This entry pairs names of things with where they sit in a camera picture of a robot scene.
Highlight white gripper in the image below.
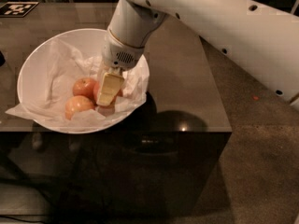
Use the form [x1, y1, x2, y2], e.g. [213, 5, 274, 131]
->
[96, 30, 144, 106]

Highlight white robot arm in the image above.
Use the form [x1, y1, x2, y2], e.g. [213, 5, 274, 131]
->
[98, 0, 299, 110]

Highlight pale red apple front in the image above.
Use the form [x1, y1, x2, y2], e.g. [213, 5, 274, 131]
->
[64, 95, 95, 119]

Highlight white bowl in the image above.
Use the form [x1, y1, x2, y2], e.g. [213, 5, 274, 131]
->
[17, 27, 150, 134]

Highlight white crumpled paper liner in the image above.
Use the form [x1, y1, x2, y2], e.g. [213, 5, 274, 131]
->
[4, 36, 150, 130]

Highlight dark glossy table cabinet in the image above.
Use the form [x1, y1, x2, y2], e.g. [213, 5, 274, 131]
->
[0, 2, 233, 219]

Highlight small black object left edge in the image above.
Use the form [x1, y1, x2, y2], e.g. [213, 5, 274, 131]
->
[0, 51, 6, 67]

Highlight black white fiducial marker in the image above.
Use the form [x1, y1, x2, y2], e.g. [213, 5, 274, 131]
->
[0, 2, 38, 18]

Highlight black cable on floor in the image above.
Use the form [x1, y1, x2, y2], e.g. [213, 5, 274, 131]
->
[0, 214, 48, 224]

